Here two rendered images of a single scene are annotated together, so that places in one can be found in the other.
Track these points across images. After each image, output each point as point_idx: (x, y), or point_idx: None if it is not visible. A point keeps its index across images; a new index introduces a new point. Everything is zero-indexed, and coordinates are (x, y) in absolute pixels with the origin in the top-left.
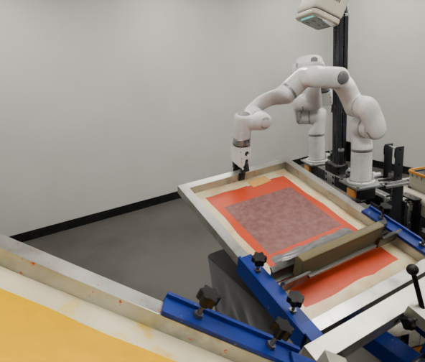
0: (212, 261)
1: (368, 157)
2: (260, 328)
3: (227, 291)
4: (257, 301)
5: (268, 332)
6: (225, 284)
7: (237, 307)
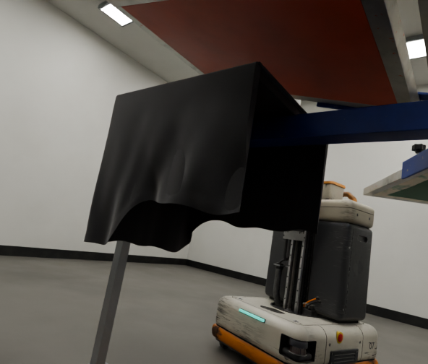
0: (124, 93)
1: (298, 100)
2: (212, 118)
3: (144, 120)
4: (217, 71)
5: (233, 106)
6: (142, 113)
7: (161, 129)
